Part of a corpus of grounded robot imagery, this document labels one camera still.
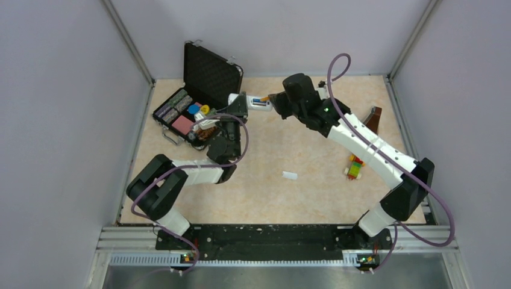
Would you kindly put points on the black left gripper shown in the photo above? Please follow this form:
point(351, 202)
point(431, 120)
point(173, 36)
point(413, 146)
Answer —
point(239, 105)

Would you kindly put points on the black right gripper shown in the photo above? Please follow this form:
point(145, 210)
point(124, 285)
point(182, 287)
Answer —
point(278, 101)

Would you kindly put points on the white remote control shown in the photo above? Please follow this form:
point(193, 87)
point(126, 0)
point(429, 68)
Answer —
point(248, 99)

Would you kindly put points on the blue AAA battery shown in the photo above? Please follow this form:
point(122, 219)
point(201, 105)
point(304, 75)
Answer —
point(259, 104)

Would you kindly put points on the white battery cover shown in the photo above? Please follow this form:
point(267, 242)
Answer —
point(289, 175)

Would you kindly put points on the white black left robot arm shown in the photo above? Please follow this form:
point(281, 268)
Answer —
point(156, 188)

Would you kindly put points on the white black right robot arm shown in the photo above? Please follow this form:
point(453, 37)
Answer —
point(319, 112)

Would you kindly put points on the yellow big blind chip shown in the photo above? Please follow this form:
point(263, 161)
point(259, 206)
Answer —
point(205, 109)

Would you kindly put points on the black poker chip case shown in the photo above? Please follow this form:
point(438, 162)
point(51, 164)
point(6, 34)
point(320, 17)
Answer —
point(208, 78)

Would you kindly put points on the blue round dealer chip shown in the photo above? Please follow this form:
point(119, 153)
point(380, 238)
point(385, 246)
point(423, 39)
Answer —
point(193, 109)

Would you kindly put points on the orange black chip row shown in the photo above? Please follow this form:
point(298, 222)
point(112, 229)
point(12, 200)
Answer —
point(205, 134)

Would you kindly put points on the pink playing card deck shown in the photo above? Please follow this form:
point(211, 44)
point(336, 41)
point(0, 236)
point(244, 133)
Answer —
point(182, 124)

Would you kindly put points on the blue tan chip row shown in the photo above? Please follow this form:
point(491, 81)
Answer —
point(178, 108)

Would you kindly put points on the purple chip row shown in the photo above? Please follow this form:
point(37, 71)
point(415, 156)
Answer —
point(170, 103)

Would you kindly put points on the brown wooden metronome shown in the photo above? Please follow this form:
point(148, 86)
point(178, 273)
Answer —
point(372, 121)

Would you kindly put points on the colourful toy brick stack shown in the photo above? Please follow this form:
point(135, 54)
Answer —
point(352, 172)

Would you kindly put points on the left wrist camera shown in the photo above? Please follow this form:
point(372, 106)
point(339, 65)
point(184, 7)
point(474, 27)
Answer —
point(202, 123)

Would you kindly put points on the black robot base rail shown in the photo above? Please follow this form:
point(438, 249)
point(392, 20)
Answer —
point(280, 245)

